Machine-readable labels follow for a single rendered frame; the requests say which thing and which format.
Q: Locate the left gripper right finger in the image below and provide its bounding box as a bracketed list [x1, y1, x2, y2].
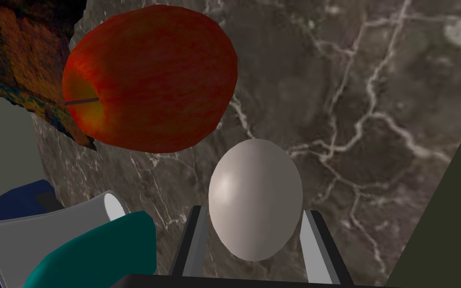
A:
[298, 209, 355, 286]

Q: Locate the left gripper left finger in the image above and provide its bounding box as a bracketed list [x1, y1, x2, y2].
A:
[169, 205, 209, 278]

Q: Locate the white egg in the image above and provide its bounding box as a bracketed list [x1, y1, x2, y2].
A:
[208, 138, 305, 263]

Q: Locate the red apple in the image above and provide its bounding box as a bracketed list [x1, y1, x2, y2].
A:
[61, 4, 239, 155]

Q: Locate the dark blue block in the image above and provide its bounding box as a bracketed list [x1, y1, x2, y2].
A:
[0, 179, 65, 288]

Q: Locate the brown bread loaf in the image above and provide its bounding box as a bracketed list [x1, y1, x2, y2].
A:
[0, 0, 97, 151]

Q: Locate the white mug with teal handle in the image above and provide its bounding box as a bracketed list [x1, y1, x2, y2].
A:
[0, 190, 158, 288]

